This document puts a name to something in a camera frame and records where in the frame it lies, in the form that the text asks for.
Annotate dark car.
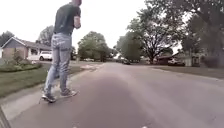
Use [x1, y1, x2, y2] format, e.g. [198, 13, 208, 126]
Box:
[121, 59, 132, 66]

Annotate dense green tree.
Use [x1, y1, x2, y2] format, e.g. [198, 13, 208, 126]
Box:
[114, 31, 144, 63]

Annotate round green tree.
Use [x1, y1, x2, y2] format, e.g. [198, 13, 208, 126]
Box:
[77, 31, 114, 63]

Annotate grey asphalt road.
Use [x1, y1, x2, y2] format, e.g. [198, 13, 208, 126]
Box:
[8, 62, 224, 128]

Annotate large dark-trunked tree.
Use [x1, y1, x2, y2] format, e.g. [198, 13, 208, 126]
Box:
[126, 4, 184, 65]

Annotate person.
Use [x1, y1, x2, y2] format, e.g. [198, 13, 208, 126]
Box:
[41, 0, 83, 104]

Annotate pale vehicle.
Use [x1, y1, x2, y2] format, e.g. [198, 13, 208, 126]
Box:
[167, 58, 186, 67]

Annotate white car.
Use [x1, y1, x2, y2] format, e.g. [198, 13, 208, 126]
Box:
[38, 50, 54, 62]

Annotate low dark-roofed house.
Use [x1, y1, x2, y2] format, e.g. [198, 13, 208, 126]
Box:
[155, 49, 202, 67]

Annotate tall pale green tree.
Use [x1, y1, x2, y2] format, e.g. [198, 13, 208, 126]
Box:
[35, 25, 55, 47]

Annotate shaded grass verge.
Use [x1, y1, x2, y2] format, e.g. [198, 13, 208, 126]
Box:
[146, 64, 224, 80]

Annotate low garden bushes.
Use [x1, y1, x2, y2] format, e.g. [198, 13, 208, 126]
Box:
[0, 53, 44, 73]

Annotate green grass lawn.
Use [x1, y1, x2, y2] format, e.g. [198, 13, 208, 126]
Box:
[0, 63, 84, 98]

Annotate pale concrete kerb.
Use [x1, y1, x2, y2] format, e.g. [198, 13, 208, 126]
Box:
[0, 63, 104, 122]

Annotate brown brick house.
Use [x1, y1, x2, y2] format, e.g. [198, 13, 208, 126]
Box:
[0, 36, 54, 62]

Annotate huge overhanging tree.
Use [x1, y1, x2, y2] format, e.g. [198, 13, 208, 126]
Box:
[146, 0, 224, 68]

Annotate dark green tree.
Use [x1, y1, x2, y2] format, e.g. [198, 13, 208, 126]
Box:
[0, 30, 15, 48]

